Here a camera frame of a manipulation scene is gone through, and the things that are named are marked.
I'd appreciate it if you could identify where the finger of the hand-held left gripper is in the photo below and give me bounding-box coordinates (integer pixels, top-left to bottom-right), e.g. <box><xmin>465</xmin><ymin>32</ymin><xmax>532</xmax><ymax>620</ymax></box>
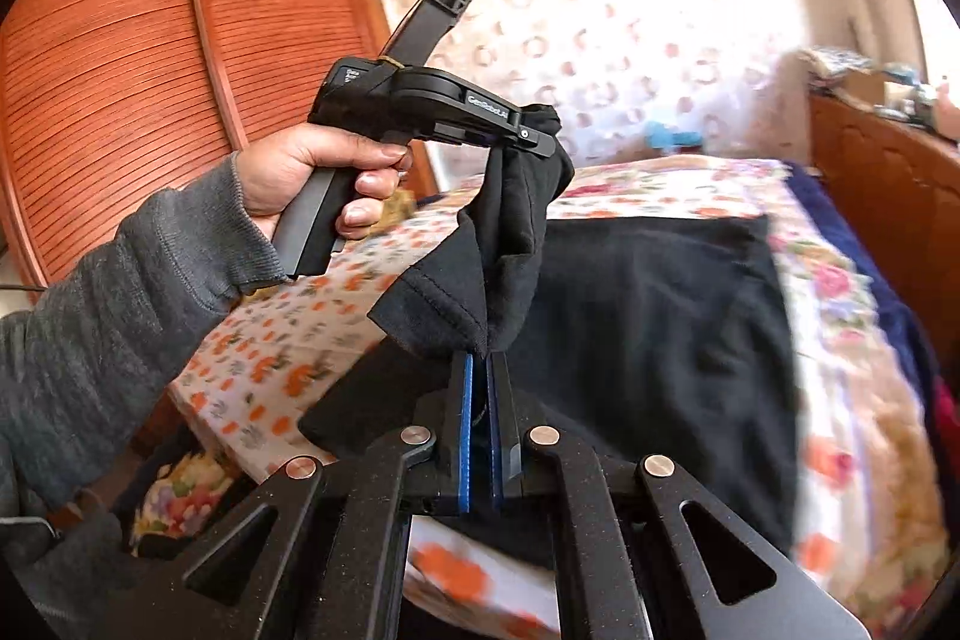
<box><xmin>487</xmin><ymin>111</ymin><xmax>563</xmax><ymax>158</ymax></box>

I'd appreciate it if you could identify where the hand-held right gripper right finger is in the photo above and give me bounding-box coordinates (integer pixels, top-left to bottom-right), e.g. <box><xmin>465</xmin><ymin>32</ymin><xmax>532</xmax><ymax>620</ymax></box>
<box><xmin>486</xmin><ymin>351</ymin><xmax>872</xmax><ymax>640</ymax></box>

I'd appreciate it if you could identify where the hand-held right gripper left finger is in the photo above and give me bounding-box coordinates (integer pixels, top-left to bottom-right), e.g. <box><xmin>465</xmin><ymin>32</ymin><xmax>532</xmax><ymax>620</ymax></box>
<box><xmin>97</xmin><ymin>351</ymin><xmax>481</xmax><ymax>640</ymax></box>

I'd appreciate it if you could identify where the black printed t-shirt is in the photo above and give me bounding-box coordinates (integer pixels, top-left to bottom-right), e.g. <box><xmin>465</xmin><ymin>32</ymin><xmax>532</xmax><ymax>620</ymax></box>
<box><xmin>300</xmin><ymin>104</ymin><xmax>800</xmax><ymax>558</ymax></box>

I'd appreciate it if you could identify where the person's left forearm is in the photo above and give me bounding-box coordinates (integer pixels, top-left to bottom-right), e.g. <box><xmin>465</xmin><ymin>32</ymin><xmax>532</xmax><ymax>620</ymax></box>
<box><xmin>0</xmin><ymin>149</ymin><xmax>290</xmax><ymax>517</ymax></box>

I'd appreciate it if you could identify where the person's left hand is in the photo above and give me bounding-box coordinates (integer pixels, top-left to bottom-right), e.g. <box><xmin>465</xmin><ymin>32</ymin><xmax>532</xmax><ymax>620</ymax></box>
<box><xmin>238</xmin><ymin>122</ymin><xmax>415</xmax><ymax>244</ymax></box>

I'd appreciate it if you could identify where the white circle-patterned curtain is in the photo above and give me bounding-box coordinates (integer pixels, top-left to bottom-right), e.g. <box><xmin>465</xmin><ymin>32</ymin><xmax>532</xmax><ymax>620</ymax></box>
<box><xmin>379</xmin><ymin>0</ymin><xmax>848</xmax><ymax>176</ymax></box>

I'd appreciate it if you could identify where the light blue cloth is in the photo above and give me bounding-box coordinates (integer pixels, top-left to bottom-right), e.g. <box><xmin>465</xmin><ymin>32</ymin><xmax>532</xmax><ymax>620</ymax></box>
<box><xmin>647</xmin><ymin>119</ymin><xmax>704</xmax><ymax>155</ymax></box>

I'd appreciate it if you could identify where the floral bedsheet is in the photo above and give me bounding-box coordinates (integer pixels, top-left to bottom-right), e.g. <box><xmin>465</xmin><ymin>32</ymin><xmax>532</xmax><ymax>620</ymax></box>
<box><xmin>131</xmin><ymin>156</ymin><xmax>953</xmax><ymax>640</ymax></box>

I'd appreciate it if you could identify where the wooden louvred wardrobe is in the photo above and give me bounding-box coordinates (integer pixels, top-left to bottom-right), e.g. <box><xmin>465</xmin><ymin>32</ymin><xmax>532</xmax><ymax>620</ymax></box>
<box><xmin>0</xmin><ymin>0</ymin><xmax>445</xmax><ymax>305</ymax></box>

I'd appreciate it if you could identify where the stack of papers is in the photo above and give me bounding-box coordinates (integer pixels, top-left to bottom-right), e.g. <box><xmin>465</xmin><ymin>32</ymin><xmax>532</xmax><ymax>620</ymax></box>
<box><xmin>797</xmin><ymin>44</ymin><xmax>865</xmax><ymax>88</ymax></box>

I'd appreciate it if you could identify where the navy blanket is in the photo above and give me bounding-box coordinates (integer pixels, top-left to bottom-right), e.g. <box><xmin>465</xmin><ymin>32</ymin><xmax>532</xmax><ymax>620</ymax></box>
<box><xmin>784</xmin><ymin>160</ymin><xmax>944</xmax><ymax>435</ymax></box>

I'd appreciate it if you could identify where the cardboard box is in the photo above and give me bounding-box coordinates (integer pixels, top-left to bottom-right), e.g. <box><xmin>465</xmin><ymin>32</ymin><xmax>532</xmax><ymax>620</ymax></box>
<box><xmin>842</xmin><ymin>68</ymin><xmax>892</xmax><ymax>107</ymax></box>

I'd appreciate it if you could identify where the wooden cabinet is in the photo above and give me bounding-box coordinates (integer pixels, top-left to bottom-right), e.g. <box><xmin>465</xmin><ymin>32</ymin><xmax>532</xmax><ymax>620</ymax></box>
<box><xmin>806</xmin><ymin>91</ymin><xmax>960</xmax><ymax>386</ymax></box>

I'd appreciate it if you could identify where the red cloth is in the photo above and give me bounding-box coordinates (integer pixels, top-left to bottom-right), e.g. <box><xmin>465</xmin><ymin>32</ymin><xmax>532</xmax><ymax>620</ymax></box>
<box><xmin>928</xmin><ymin>377</ymin><xmax>960</xmax><ymax>465</ymax></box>

